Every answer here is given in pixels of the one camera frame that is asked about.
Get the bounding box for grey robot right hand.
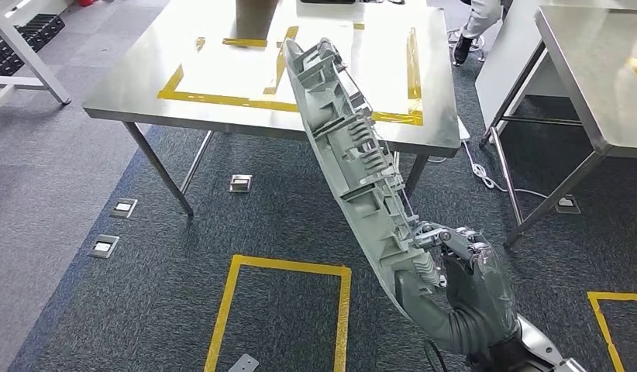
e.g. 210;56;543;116
392;222;520;336

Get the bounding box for silver plastic wheel hubcap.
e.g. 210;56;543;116
282;36;449;323

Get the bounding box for stainless steel workbench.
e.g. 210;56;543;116
82;0;471;217

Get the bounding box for metal floor socket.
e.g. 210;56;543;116
229;174;253;195
554;194;582;215
88;233;121;260
109;197;139;220

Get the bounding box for white table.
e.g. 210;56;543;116
474;0;572;150

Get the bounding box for stainless steel table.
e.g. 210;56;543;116
490;5;637;249

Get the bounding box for person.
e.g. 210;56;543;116
452;0;511;67

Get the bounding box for black trays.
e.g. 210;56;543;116
0;14;67;78

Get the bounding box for black camera cable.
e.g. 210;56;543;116
423;341;449;372

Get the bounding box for white power cable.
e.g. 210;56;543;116
441;138;550;202

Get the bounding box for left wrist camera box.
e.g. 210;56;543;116
227;354;260;372

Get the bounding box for white metal rack frame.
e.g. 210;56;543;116
0;0;73;119

